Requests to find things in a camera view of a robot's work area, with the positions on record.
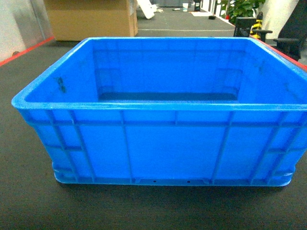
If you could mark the large blue plastic crate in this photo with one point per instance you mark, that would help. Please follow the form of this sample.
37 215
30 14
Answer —
183 111

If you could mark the large cardboard box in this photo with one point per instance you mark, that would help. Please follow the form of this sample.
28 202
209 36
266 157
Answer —
76 20

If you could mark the white paper cup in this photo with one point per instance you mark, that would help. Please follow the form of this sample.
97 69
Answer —
185 7

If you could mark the green potted plant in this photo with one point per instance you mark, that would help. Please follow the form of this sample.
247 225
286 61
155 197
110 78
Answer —
231 9

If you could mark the yellow black tool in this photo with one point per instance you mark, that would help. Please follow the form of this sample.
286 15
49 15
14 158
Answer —
257 26

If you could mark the black office chair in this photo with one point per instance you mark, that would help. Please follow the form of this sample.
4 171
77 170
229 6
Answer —
292 37

